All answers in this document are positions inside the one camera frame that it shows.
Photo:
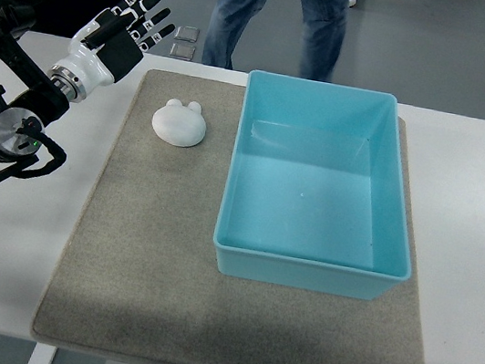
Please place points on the person in blue jeans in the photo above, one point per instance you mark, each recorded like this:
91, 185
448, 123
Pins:
322, 29

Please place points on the lower metal floor plate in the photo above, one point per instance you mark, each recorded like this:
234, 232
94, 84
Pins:
182, 51

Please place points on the grey felt mat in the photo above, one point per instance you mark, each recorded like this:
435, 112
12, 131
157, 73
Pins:
138, 280

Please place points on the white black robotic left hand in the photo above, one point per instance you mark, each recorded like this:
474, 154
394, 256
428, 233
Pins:
105, 50

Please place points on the upper metal floor plate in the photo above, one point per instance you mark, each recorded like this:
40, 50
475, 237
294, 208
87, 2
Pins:
187, 34

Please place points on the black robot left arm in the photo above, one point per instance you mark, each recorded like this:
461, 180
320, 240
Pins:
25, 149

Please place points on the metal floor plate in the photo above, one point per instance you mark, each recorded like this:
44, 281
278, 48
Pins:
187, 34
182, 51

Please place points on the white bear head toy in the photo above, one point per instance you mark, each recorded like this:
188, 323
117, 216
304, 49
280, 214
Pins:
178, 124

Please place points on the light blue plastic box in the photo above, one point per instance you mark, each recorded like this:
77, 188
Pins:
315, 193

